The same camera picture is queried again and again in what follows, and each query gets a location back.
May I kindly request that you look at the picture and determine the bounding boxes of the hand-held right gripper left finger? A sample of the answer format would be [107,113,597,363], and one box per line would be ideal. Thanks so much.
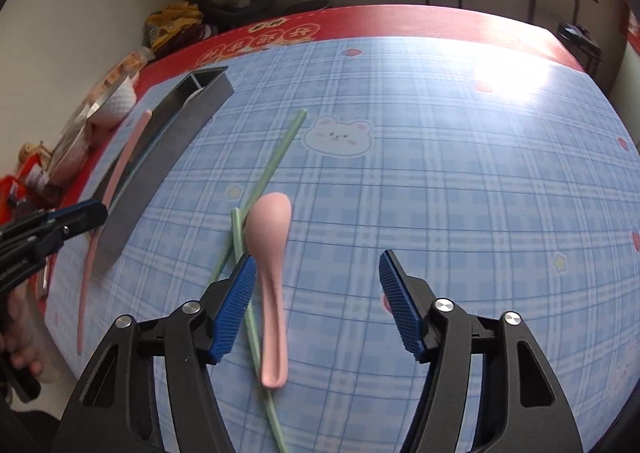
[57,253,259,453]

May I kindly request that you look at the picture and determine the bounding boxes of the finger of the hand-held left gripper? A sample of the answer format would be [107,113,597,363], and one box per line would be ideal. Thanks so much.
[47,200,109,234]
[27,227,77,257]

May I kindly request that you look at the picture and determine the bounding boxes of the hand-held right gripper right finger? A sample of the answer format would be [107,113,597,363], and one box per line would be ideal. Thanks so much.
[378,249,583,453]

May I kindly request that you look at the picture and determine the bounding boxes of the pink chopstick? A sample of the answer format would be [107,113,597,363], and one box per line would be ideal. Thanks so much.
[76,109,153,355]

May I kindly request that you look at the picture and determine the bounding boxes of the green chopstick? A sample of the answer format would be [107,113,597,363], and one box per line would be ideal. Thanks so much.
[207,108,309,286]
[230,207,290,453]

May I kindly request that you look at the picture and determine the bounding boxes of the pink spoon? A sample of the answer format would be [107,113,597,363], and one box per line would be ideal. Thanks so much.
[246,192,294,390]

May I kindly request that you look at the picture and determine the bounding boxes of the metal utensil tray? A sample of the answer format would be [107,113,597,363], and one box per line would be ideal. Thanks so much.
[92,67,236,270]

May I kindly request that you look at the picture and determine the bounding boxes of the person's left hand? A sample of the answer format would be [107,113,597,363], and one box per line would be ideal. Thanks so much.
[0,279,57,381]

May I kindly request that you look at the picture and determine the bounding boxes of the plastic-wrapped bowl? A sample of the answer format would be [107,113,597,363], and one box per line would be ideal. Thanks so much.
[50,117,97,184]

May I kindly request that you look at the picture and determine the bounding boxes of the red snack packets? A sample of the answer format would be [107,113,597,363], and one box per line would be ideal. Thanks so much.
[0,143,57,214]

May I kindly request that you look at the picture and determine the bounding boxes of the white bowl of soup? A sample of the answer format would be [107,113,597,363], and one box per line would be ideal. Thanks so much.
[87,76,139,130]

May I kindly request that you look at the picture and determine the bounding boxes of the blue plaid table mat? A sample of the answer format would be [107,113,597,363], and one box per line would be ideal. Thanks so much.
[45,36,640,453]

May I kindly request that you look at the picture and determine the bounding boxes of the orange tissue packet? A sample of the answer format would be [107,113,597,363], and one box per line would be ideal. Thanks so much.
[100,50,151,89]

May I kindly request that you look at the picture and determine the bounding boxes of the yellow clothing pile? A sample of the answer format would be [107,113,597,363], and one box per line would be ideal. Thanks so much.
[145,3,206,52]

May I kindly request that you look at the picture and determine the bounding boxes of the black side table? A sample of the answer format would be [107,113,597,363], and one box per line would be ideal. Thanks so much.
[556,22,602,77]

